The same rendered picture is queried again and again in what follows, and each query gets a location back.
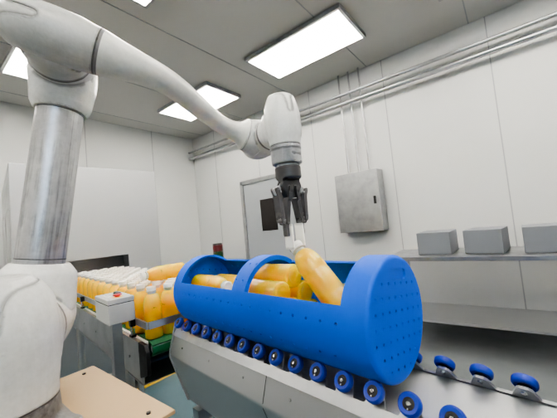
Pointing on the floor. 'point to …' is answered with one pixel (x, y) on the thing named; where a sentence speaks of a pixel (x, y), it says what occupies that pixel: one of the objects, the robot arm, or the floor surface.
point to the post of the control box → (118, 352)
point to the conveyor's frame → (133, 371)
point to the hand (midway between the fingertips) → (294, 236)
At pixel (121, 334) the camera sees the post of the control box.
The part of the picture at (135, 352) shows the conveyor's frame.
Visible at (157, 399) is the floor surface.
